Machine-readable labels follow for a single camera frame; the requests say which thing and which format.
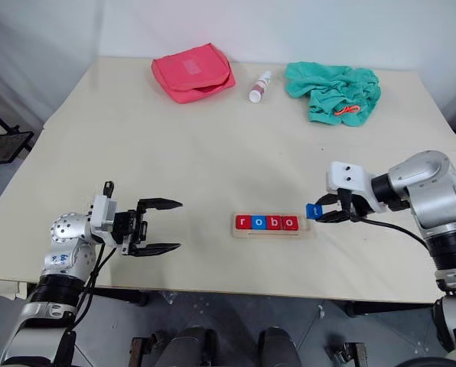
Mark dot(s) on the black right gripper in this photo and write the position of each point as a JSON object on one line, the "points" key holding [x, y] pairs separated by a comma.
{"points": [[356, 208]]}

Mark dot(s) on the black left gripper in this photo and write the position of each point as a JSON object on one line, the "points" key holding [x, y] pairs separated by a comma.
{"points": [[130, 231]]}

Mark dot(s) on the blue letter tile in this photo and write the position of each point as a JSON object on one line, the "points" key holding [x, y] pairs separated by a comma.
{"points": [[314, 211]]}

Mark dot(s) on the red letter b block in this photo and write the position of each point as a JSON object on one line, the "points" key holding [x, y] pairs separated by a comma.
{"points": [[273, 222]]}

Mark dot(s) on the blue letter o block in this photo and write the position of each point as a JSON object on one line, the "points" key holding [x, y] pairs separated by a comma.
{"points": [[258, 222]]}

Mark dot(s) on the red letter r block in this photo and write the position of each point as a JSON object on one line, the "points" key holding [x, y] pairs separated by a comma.
{"points": [[243, 222]]}

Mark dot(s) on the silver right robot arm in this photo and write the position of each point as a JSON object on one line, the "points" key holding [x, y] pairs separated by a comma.
{"points": [[434, 183]]}

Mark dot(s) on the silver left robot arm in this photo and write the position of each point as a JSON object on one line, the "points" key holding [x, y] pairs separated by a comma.
{"points": [[65, 229]]}

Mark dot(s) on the wooden tile tray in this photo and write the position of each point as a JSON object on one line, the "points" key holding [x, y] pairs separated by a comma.
{"points": [[274, 234]]}

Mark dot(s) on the green crumpled cloth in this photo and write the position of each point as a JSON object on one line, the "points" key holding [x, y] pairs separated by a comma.
{"points": [[327, 86]]}

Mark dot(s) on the dark rounded shape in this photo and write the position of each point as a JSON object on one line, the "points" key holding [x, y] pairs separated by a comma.
{"points": [[279, 348], [191, 348]]}

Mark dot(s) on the white bottle with pink band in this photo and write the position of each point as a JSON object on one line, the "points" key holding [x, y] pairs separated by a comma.
{"points": [[259, 87]]}

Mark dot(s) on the pink fabric pouch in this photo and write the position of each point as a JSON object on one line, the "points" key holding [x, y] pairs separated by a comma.
{"points": [[186, 72]]}

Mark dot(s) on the black flat panel stand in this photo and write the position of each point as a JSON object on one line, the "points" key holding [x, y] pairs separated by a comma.
{"points": [[4, 147]]}

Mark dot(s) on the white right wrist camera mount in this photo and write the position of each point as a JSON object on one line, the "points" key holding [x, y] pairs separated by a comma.
{"points": [[348, 174]]}

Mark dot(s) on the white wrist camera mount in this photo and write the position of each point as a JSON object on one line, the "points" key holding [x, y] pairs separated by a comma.
{"points": [[348, 174], [101, 212]]}

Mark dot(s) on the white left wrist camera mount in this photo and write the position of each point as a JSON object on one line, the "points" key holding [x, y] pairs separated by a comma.
{"points": [[101, 212]]}

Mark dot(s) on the black table frame bar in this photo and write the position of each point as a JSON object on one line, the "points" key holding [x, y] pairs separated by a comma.
{"points": [[117, 296], [388, 307]]}

